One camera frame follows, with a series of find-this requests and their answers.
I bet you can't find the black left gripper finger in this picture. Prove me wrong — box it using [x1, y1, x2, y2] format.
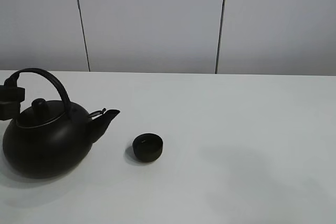
[0, 85, 25, 103]
[0, 101, 20, 121]

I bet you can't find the black round teapot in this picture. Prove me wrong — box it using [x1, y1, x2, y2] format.
[2, 68, 120, 178]

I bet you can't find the small black teacup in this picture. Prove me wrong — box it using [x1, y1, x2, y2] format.
[132, 133, 163, 163]

